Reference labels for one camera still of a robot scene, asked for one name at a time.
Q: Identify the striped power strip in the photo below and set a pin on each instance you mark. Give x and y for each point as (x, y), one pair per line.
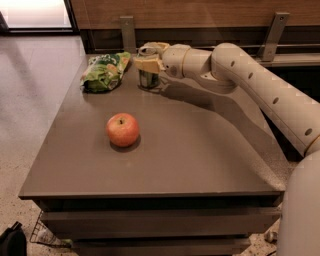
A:
(271, 236)

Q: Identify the red apple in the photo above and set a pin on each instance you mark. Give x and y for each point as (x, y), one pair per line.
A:
(122, 130)

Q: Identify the wire basket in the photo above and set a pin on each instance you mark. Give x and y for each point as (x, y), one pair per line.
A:
(43, 236)

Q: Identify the black bag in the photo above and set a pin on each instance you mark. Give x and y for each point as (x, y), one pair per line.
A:
(13, 241)

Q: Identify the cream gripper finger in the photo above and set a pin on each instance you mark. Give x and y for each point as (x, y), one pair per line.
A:
(151, 64)
(151, 48)

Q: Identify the left metal wall bracket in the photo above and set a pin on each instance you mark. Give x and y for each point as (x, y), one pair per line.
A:
(128, 33)

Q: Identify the green rice chip bag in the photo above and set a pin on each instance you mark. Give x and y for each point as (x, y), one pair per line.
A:
(104, 72)

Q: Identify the grey drawer cabinet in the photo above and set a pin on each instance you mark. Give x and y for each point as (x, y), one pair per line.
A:
(204, 174)

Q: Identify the metal wall bracket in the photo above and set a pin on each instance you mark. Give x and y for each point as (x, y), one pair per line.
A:
(268, 49)
(128, 33)

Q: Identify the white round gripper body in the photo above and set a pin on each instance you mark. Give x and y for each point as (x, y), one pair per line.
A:
(174, 60)

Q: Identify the metal rail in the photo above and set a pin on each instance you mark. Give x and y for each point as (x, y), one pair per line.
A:
(251, 49)

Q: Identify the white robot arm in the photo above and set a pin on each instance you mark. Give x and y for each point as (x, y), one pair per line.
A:
(294, 113)

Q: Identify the green soda can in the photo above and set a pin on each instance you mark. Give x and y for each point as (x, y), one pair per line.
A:
(147, 80)

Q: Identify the right metal wall bracket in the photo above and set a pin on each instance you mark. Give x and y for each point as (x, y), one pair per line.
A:
(268, 49)

